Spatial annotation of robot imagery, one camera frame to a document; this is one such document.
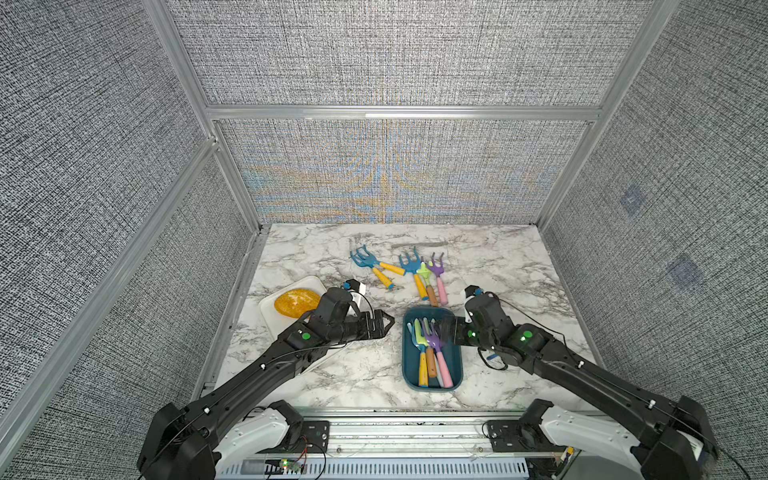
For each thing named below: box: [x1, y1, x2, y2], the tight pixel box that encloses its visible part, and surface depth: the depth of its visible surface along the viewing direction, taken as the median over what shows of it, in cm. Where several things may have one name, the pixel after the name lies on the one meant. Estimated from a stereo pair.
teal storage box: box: [402, 307, 463, 393], surface depth 86 cm
